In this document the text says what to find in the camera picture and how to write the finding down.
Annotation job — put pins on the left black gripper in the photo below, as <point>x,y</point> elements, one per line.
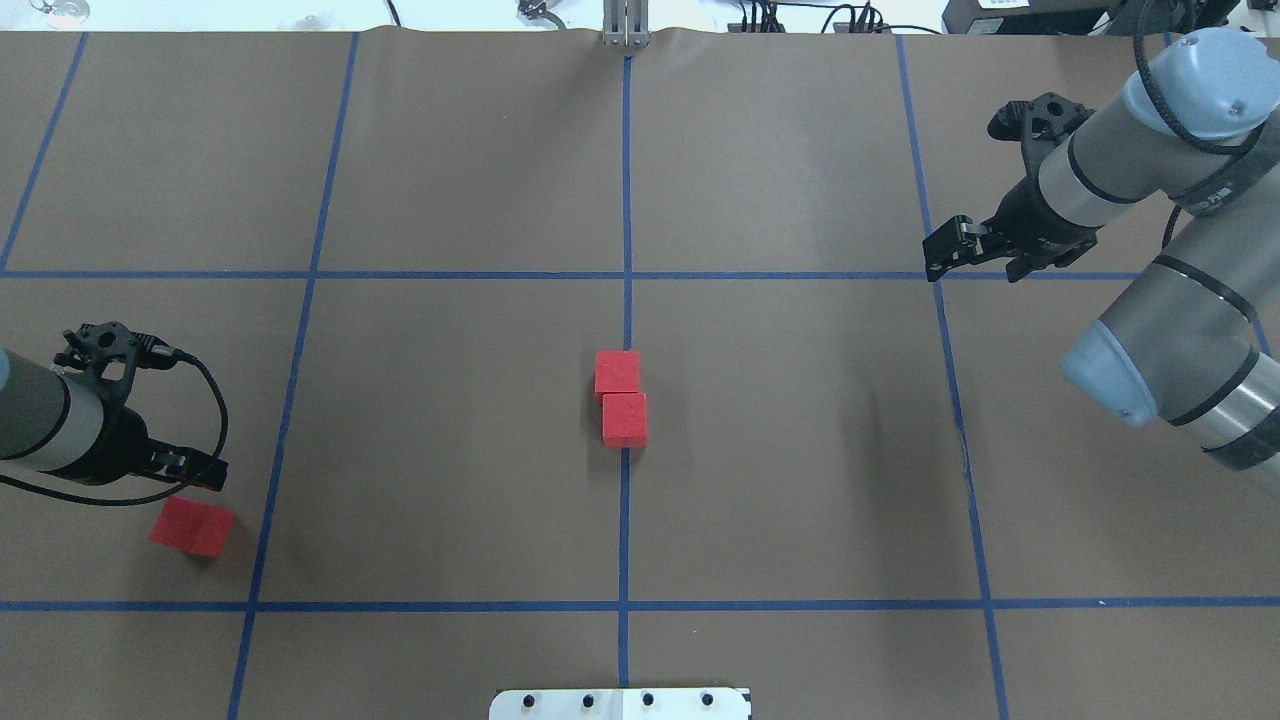
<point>118,448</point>

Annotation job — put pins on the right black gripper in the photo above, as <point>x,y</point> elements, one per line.
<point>1030,222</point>

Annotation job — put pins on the red cube block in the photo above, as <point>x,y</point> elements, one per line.
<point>192,527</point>
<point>616,372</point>
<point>625,420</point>

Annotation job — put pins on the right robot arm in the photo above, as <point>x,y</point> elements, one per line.
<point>1197,123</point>

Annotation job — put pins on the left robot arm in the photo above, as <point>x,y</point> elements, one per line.
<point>64,426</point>

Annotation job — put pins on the black box white label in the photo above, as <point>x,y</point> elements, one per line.
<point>1022,17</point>

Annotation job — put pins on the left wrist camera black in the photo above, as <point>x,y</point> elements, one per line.
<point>112,353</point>

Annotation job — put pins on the aluminium frame post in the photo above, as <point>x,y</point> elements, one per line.
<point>625,23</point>

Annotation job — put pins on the white camera pillar base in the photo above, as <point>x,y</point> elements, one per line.
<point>623,703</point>

